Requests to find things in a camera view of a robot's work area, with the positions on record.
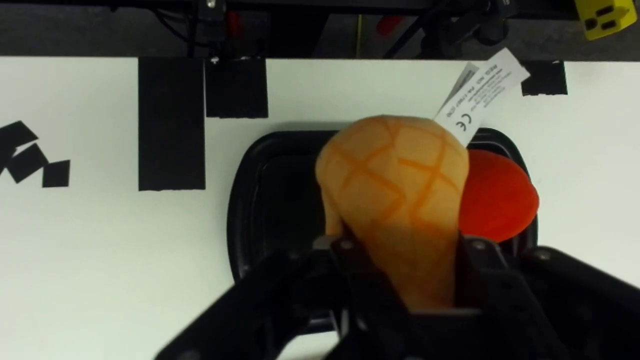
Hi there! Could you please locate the pineapple plush toy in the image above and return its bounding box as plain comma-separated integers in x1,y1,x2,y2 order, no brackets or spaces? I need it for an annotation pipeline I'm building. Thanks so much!
314,46,531,317

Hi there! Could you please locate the yellow block clamp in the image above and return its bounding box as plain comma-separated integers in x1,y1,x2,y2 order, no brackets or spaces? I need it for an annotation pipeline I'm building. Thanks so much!
573,0,640,34

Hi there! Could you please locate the short black tape strip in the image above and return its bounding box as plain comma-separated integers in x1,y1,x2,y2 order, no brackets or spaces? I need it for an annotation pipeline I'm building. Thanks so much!
204,56,269,121
520,60,570,99

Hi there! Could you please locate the black frying pan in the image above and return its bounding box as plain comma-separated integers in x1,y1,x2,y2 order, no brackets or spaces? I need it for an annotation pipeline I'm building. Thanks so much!
225,128,540,336

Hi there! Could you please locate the red tomato plush toy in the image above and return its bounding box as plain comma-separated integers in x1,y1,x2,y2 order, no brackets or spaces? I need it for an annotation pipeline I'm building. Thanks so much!
458,148,540,245

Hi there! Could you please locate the black table edge rail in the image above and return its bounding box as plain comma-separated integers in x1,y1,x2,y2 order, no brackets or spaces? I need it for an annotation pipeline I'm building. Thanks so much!
0,0,640,62

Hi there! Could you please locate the long black tape strip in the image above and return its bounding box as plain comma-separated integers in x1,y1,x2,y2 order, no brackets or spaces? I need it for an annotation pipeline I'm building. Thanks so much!
135,56,208,195

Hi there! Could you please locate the small black tape piece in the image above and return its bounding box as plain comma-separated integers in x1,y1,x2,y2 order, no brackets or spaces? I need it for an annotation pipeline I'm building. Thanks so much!
40,158,72,191
0,121,40,160
4,142,49,186

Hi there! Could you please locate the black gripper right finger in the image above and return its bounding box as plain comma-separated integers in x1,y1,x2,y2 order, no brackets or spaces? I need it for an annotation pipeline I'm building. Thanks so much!
456,238,640,360

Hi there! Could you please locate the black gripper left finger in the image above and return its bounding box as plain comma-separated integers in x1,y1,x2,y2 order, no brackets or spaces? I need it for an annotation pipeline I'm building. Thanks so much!
156,235,403,360

